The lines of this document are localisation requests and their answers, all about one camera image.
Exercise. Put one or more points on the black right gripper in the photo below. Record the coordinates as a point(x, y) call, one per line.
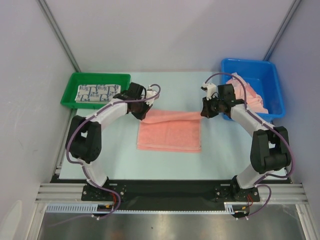
point(208, 108)

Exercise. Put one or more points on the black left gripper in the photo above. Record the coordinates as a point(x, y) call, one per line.
point(142, 115)

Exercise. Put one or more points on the blue white patterned towel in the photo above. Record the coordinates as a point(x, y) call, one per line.
point(96, 93)

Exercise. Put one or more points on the light pink towel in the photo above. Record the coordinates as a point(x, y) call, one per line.
point(254, 100)

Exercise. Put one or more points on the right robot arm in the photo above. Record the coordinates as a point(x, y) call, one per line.
point(270, 150)

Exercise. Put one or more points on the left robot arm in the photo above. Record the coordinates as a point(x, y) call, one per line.
point(84, 140)

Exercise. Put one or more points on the green plastic tray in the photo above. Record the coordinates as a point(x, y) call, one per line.
point(85, 78)

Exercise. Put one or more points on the blue plastic bin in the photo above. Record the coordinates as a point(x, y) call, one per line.
point(263, 78)

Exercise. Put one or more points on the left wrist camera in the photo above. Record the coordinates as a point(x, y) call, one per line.
point(151, 96)

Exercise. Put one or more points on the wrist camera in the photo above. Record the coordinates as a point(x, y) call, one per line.
point(151, 96)
point(210, 90)

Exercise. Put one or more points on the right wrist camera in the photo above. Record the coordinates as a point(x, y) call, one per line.
point(210, 90)

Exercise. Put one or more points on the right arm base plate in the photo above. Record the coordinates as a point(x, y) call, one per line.
point(230, 193)

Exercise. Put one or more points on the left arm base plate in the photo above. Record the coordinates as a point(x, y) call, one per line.
point(93, 194)

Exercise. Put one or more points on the grey cable duct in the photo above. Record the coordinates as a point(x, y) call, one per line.
point(102, 208)

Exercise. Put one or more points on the aluminium front rail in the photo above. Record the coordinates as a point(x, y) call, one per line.
point(72, 192)

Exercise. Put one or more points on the right aluminium corner post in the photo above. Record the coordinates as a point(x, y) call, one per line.
point(282, 28)

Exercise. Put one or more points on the aluminium corner post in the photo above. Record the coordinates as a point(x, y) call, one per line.
point(282, 28)
point(51, 20)

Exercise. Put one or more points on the left aluminium corner post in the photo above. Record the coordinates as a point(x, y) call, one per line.
point(51, 20)

